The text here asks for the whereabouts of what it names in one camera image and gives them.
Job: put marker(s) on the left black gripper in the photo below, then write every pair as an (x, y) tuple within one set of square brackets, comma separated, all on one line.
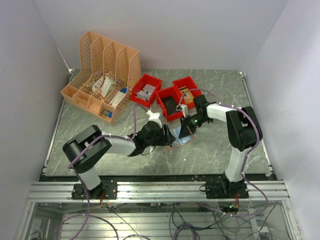
[(168, 137)]

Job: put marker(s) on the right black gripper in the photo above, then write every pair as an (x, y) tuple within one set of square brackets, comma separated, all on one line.
[(186, 129)]

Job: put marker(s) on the tan leather card holder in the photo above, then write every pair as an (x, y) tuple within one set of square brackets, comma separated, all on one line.
[(178, 141)]

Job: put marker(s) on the gold striped card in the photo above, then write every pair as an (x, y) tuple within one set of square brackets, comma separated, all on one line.
[(187, 95)]

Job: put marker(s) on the black VIP card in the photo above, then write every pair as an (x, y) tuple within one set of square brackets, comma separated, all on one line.
[(169, 105)]

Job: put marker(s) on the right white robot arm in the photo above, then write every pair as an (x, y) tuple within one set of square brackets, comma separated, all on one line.
[(203, 107)]

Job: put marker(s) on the grey white boxes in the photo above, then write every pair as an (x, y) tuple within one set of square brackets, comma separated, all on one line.
[(146, 92)]

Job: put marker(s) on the red white box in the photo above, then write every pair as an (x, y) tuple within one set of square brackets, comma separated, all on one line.
[(117, 99)]

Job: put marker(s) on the blue capped bottle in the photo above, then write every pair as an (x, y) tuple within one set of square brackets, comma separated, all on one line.
[(107, 113)]

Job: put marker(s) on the green white box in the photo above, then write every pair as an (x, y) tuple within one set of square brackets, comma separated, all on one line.
[(107, 86)]

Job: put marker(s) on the white labelled packet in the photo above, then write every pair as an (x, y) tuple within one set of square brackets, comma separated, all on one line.
[(97, 84)]

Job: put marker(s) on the peach mesh file organizer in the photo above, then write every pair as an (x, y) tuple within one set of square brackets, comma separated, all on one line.
[(109, 71)]

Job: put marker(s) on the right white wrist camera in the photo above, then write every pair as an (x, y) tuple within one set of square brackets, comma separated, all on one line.
[(183, 109)]

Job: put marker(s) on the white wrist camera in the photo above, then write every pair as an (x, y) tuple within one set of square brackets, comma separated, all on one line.
[(183, 109), (155, 117)]

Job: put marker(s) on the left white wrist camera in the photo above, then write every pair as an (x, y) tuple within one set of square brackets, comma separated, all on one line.
[(155, 117)]

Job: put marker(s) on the aluminium rail frame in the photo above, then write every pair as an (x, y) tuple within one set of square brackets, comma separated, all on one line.
[(154, 210)]

